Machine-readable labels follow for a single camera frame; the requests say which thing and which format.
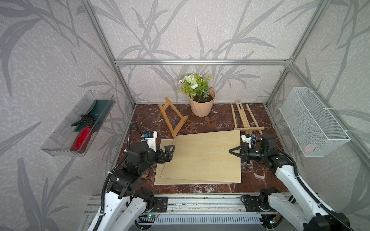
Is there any wooden board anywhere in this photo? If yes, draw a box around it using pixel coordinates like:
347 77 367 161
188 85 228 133
154 139 233 186
161 130 241 183

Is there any wooden easel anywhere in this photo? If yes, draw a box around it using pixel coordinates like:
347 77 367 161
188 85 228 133
230 100 265 135
157 97 188 137

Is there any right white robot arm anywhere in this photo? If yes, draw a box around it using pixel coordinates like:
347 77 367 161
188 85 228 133
229 134 351 231

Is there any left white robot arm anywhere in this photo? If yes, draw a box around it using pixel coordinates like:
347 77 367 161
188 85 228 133
88 142 175 231

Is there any pink flower pot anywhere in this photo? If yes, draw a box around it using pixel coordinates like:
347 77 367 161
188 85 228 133
189 88 215 117

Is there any pink item in basket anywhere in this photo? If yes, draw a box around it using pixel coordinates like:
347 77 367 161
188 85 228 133
303 143 318 154

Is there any green artificial plant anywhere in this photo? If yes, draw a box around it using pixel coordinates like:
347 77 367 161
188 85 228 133
175 74 214 103

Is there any green dustpan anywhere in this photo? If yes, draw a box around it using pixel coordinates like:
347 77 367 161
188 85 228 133
74 100 115 132

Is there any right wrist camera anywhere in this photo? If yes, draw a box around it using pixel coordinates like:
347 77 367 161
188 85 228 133
241 134 256 149

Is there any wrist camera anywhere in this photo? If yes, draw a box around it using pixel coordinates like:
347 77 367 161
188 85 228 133
241 134 256 149
142 131 158 151

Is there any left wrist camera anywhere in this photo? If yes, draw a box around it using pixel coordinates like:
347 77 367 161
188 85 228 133
142 131 158 151

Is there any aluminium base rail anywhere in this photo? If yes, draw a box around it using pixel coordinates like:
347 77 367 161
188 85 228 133
83 192 293 229

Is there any white wire mesh basket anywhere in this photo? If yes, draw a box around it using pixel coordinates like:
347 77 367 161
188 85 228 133
280 87 351 157

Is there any clear plastic wall bin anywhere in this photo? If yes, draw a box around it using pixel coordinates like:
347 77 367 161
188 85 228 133
41 90 116 157

